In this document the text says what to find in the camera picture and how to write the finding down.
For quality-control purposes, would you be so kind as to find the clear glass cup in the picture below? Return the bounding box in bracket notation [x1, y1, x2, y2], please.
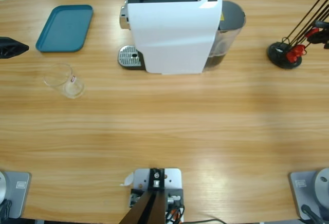
[43, 63, 86, 100]

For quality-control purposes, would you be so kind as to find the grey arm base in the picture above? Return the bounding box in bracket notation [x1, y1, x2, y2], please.
[287, 167, 329, 221]
[0, 170, 32, 219]

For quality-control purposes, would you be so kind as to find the white capsule coffee machine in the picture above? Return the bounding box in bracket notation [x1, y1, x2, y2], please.
[119, 0, 223, 76]

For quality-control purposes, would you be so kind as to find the black capsule holder with rods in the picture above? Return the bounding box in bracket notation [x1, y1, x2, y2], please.
[266, 0, 329, 70]

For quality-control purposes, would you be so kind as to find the teal plastic tray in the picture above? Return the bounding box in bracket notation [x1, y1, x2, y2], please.
[35, 4, 94, 53]

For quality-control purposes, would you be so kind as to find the clear water tank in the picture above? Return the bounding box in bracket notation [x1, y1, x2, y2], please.
[204, 0, 247, 71]

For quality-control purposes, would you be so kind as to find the metal grate drip tray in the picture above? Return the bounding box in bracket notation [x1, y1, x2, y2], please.
[117, 45, 146, 71]

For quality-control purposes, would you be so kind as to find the white paper tag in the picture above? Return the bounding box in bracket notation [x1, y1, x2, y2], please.
[119, 172, 135, 188]

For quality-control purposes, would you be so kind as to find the black base cable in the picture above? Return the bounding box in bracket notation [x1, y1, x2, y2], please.
[0, 199, 13, 219]
[301, 204, 323, 224]

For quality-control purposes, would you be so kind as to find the white mount block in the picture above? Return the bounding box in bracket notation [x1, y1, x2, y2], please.
[127, 167, 186, 223]

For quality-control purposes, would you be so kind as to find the dark camera post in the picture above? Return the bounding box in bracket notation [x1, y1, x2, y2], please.
[119, 167, 167, 224]

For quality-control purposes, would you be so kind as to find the black clamp bracket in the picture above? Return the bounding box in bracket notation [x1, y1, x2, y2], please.
[130, 188, 185, 208]

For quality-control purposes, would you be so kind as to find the thin black cable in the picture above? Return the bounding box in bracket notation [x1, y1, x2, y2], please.
[185, 218, 224, 224]

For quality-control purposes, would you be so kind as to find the black cable bundle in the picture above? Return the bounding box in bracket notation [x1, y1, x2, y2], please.
[164, 204, 186, 224]

